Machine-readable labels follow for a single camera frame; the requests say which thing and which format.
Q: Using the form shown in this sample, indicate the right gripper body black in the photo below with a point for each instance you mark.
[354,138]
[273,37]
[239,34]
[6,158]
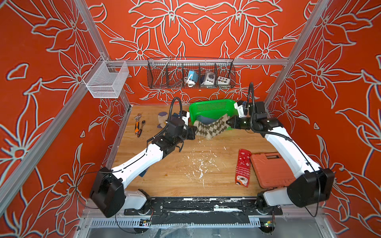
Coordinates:
[243,123]

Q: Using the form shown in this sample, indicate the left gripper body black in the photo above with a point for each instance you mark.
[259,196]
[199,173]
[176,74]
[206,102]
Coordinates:
[188,134]

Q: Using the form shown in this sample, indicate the brown argyle sock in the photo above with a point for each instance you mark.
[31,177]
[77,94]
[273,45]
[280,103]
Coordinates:
[213,129]

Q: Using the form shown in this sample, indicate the blue striped sock orange cuff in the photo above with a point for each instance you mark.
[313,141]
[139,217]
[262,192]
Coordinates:
[205,120]

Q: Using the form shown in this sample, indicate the cream striped sock purple toe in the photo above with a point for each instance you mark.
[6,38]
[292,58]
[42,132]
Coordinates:
[142,174]

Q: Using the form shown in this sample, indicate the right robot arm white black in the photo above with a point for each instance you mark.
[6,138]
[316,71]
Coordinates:
[313,184]

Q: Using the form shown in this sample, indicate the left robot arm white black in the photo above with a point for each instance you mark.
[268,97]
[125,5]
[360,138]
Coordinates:
[109,189]

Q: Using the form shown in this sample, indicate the green plastic basket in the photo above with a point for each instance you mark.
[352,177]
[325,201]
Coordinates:
[214,109]

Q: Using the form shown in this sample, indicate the red black ratchet wrench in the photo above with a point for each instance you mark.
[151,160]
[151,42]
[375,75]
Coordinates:
[141,128]

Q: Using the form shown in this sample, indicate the red christmas sock near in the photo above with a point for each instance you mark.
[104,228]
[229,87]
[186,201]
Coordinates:
[243,168]

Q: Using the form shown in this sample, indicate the orange plastic tool case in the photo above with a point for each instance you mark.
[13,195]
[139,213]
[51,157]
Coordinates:
[271,170]

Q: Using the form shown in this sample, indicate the white box with dots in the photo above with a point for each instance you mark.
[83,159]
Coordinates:
[223,81]

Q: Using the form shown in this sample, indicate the teal box in basket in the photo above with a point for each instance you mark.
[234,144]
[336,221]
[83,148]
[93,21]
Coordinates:
[192,77]

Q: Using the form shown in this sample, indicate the white device with dial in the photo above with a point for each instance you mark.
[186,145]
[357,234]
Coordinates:
[208,79]

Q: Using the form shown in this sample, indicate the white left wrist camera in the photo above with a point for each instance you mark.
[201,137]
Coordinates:
[185,115]

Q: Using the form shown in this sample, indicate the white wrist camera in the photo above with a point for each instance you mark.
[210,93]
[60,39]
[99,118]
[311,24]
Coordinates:
[185,115]
[242,108]

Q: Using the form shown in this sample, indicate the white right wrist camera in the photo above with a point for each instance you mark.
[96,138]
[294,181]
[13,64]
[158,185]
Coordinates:
[242,108]

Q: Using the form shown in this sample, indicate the orange handled adjustable wrench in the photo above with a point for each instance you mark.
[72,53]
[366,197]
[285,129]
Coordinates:
[137,123]

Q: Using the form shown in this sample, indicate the black wire wall basket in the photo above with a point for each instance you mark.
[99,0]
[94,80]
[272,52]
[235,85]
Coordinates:
[171,72]

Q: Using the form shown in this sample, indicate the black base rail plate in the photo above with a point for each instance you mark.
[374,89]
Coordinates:
[203,210]

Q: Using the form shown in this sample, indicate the clear acrylic wall box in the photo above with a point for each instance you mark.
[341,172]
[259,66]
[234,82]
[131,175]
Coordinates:
[103,83]

